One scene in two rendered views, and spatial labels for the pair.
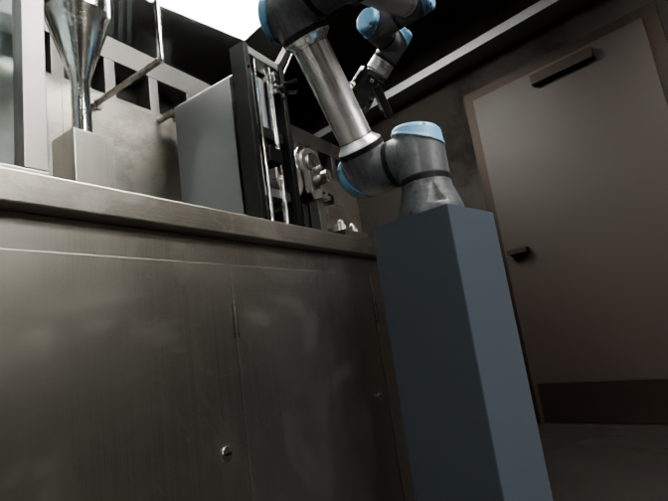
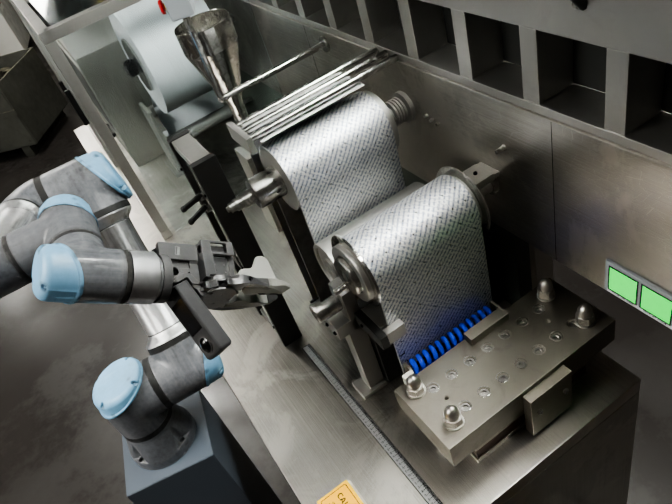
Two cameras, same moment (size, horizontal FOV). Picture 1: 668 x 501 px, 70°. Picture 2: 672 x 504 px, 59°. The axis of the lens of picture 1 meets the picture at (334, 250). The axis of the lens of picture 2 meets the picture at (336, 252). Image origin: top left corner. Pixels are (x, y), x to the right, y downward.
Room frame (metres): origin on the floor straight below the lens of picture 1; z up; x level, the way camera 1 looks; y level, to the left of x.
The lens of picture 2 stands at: (2.00, -0.58, 1.97)
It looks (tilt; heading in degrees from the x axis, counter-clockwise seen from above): 40 degrees down; 129
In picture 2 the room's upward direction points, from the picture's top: 20 degrees counter-clockwise
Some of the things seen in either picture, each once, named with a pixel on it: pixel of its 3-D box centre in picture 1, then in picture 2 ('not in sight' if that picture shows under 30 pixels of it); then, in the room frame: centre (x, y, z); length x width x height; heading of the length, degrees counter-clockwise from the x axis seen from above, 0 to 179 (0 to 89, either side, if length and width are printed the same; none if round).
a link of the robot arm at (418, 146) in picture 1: (417, 153); (131, 395); (1.06, -0.23, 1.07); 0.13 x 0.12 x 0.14; 53
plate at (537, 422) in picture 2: not in sight; (549, 401); (1.84, 0.04, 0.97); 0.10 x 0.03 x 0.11; 58
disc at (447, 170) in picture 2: not in sight; (462, 201); (1.65, 0.25, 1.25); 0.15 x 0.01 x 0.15; 148
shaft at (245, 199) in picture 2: not in sight; (240, 202); (1.26, 0.10, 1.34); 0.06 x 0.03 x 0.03; 58
